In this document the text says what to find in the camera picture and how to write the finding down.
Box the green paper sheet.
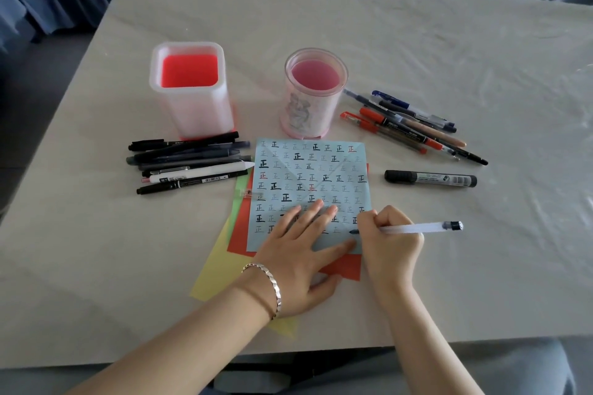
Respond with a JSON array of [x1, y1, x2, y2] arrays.
[[229, 172, 256, 224]]

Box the blue paper with writing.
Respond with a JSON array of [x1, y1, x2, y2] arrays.
[[245, 138, 371, 254]]

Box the person's left forearm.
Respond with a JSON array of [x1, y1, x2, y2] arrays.
[[67, 283, 279, 395]]

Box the yellow paper sheet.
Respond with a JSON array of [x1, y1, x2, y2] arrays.
[[190, 218, 300, 340]]

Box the square white red pen holder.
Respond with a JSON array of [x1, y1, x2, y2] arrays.
[[149, 41, 236, 141]]

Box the silver link bracelet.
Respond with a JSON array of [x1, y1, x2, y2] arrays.
[[240, 262, 282, 320]]

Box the pile of assorted pens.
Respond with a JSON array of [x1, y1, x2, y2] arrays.
[[340, 88, 490, 167]]

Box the white pen with black label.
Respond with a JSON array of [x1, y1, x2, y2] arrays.
[[148, 160, 256, 184]]

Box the red paper sheet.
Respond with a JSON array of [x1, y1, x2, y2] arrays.
[[227, 163, 371, 282]]

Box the black marker pen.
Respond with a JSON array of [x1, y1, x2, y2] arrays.
[[128, 139, 186, 152]]

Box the thick black grey marker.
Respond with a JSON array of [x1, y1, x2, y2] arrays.
[[384, 169, 478, 189]]

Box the clear barrel gel pen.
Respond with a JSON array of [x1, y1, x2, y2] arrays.
[[350, 221, 464, 237]]

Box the long grey pen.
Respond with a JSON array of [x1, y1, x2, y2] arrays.
[[138, 154, 253, 172]]

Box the thin black fineliner pen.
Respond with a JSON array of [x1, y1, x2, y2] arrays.
[[137, 169, 250, 196]]

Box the black marker with barcode label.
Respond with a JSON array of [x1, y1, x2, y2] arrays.
[[141, 165, 191, 178]]

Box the person's right hand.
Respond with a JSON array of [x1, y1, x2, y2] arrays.
[[356, 204, 425, 306]]

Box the person's left hand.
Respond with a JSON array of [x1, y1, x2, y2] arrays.
[[240, 199, 358, 319]]

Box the round pink pen holder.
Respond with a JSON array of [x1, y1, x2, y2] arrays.
[[279, 48, 349, 140]]

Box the person's right forearm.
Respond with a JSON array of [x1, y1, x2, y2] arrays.
[[375, 290, 485, 395]]

